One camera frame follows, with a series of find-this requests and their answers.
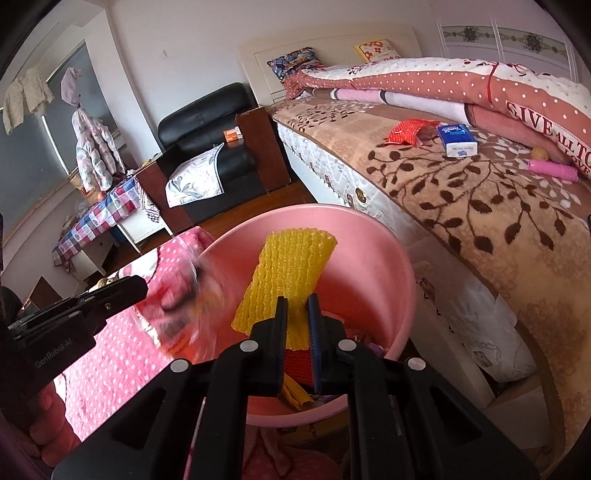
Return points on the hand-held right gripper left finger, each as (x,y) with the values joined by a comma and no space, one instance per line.
(270,350)

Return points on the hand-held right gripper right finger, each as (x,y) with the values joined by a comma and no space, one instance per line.
(315,337)

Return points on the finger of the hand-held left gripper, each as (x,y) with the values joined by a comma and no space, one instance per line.
(120,293)

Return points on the silver foil wrapper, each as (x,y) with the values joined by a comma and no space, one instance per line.
(184,304)

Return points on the yellow foam fruit net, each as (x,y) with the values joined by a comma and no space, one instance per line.
(286,272)

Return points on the pink plastic bucket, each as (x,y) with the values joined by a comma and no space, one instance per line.
(360,277)

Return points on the person's left hand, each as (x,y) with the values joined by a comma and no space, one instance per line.
(53,424)

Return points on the red scrap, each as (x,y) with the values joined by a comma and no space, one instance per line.
(298,367)

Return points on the pink polka dot blanket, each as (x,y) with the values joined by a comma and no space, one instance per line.
(115,350)

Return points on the white table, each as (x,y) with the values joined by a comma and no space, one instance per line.
(134,230)

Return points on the plaid covered table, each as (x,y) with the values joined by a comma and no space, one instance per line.
(97,217)

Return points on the patterned hanging cloth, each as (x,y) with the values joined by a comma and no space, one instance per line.
(150,205)

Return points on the brown wooden panel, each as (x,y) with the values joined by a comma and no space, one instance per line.
(159,198)

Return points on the floral white pillowcase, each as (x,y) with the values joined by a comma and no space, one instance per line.
(194,177)

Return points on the pastel puffy jacket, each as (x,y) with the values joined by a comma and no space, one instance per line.
(97,152)

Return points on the white bed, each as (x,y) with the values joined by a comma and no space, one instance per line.
(415,217)

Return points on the orange box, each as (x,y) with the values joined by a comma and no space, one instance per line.
(233,135)

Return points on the brown wooden nightstand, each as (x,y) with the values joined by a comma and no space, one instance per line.
(263,147)

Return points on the black leather armchair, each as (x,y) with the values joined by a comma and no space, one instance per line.
(203,115)

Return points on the lilac hanging garment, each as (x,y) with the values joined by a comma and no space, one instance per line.
(70,87)

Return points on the brown leaf pattern blanket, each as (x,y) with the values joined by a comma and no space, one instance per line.
(485,207)

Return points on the beige hanging sweater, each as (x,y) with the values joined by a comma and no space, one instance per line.
(25,99)

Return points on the red snack packet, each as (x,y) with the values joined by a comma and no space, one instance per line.
(408,131)

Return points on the blue tissue pack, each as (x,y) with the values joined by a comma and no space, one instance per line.
(457,141)

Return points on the blue patterned pillow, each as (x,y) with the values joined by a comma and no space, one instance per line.
(293,62)

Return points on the pink polka dot quilt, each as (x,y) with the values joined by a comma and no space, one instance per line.
(438,83)

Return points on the small tan nut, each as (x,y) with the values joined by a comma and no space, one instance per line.
(539,153)

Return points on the pink tube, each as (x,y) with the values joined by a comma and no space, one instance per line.
(554,170)

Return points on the yellow floral pillow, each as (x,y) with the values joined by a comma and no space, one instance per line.
(375,50)

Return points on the white wardrobe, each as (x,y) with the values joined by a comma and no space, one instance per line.
(503,37)

